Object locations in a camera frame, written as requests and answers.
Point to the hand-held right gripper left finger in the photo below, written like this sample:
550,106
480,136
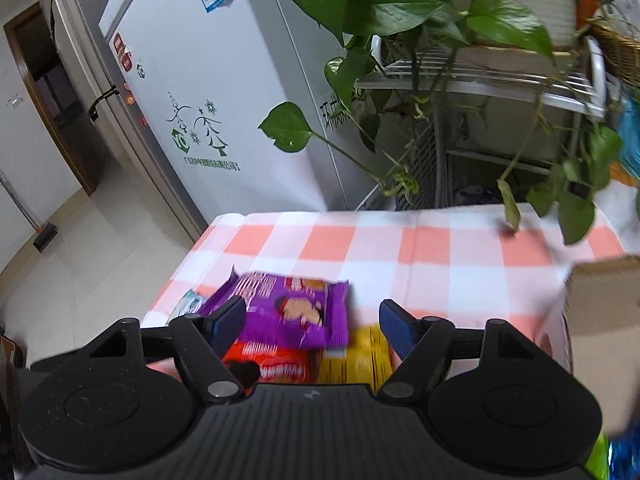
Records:
227,322

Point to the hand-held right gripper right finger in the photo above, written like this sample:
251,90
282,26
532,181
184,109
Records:
395,325

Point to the white blue snack packet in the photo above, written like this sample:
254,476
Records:
191,302

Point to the yellow snack packet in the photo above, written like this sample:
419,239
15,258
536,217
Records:
355,360

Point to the purple snack packet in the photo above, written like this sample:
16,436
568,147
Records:
290,310

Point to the red snack packet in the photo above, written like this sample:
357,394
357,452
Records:
280,365

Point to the cardboard box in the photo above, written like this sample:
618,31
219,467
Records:
605,300

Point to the pink white checkered cloth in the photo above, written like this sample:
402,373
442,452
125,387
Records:
375,245

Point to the floor mop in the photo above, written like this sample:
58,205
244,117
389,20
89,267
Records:
46,236

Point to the white chest freezer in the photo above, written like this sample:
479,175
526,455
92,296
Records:
240,85

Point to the white metal rack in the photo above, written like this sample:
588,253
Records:
480,80

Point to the dark wooden door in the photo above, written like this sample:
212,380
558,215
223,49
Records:
55,85

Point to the grey printed tablecloth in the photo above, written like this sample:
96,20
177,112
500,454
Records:
631,135

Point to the green pothos plant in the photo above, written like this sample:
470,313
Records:
380,5

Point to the grey refrigerator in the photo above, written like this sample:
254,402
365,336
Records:
80,35

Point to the wicker basket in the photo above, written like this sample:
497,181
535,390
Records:
625,50

